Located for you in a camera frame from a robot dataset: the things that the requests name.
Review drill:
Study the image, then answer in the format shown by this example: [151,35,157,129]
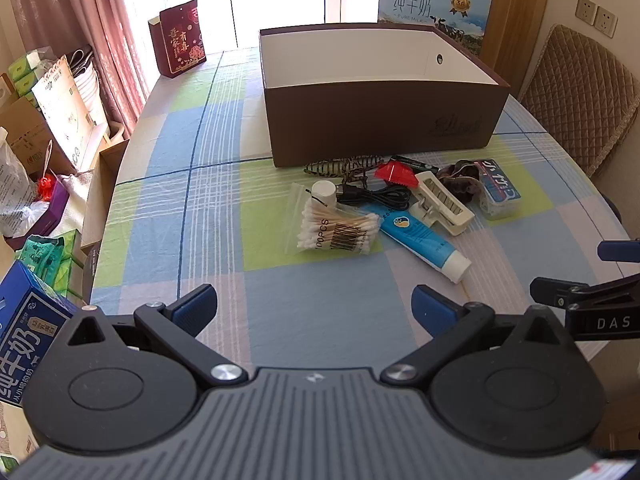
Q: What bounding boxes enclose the dark blue milk carton case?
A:
[0,260,85,407]

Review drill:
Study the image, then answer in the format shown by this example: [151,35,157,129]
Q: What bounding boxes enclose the red foil packet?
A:
[374,161,419,186]

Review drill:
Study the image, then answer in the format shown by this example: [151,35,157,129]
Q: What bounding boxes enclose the brown cardboard box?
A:
[258,22,512,168]

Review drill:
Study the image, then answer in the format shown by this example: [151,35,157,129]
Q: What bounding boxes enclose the red gift bag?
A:
[148,0,207,79]

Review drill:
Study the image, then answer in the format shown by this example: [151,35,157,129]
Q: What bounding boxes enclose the green tissue packs on floor pile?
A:
[14,229,85,302]

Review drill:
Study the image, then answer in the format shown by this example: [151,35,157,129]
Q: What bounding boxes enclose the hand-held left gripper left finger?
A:
[50,284,249,388]

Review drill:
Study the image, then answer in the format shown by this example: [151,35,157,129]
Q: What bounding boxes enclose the white pill bottle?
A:
[311,180,337,207]

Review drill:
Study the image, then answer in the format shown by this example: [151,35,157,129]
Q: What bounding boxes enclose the blue toothpaste tube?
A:
[359,203,472,284]

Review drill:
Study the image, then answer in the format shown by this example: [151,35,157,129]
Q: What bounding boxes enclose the plain brown cardboard carton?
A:
[0,94,77,177]

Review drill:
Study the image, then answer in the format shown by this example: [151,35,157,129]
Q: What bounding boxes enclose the cream hair clip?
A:
[408,170,475,236]

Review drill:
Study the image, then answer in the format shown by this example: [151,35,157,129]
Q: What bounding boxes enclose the brown wooden stool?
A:
[79,124,132,257]

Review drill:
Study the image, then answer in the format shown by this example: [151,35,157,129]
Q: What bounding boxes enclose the dark brown hair scrunchie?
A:
[436,158,484,204]

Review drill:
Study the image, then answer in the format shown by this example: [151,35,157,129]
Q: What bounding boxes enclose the light blue milk carton case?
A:
[377,0,492,57]

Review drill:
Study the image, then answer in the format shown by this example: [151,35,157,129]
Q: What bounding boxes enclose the stack of green tissue packs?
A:
[7,49,57,107]

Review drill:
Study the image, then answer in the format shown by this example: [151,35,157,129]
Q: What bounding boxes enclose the leopard print hair claw clip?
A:
[303,156,382,179]

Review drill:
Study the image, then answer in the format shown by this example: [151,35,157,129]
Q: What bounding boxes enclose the chair with quilted brown cover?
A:
[517,23,640,179]

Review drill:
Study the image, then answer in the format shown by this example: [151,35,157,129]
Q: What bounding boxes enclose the translucent plastic bag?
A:
[0,126,37,239]

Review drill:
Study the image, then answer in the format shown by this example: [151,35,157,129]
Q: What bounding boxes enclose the purple box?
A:
[24,174,72,239]

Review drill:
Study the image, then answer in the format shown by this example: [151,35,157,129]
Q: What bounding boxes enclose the bag of cotton swabs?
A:
[284,182,385,257]

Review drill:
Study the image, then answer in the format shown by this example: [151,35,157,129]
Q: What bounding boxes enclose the red tassel ornament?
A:
[37,139,59,202]

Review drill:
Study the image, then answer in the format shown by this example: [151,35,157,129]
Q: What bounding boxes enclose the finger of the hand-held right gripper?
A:
[597,241,640,262]
[530,274,640,311]

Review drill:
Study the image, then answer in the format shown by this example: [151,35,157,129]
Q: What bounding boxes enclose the white printed cardboard carton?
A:
[31,55,112,172]

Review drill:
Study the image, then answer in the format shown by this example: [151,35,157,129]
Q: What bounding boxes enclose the checked tablecloth covered desktop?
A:
[82,46,633,378]

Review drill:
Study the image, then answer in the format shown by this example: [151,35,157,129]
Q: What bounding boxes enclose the blue white floss box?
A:
[472,159,522,220]

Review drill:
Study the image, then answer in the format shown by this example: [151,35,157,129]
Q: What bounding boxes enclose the dark green ointment tube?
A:
[387,154,439,171]

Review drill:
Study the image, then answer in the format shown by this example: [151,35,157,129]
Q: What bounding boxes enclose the pink curtain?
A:
[0,0,168,138]

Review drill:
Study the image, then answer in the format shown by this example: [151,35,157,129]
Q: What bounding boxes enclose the black usb cable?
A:
[334,182,414,209]

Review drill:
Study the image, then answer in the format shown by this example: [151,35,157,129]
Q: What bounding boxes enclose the white paper bags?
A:
[66,46,110,128]

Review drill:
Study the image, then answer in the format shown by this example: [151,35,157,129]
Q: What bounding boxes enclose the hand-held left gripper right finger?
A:
[381,284,576,388]

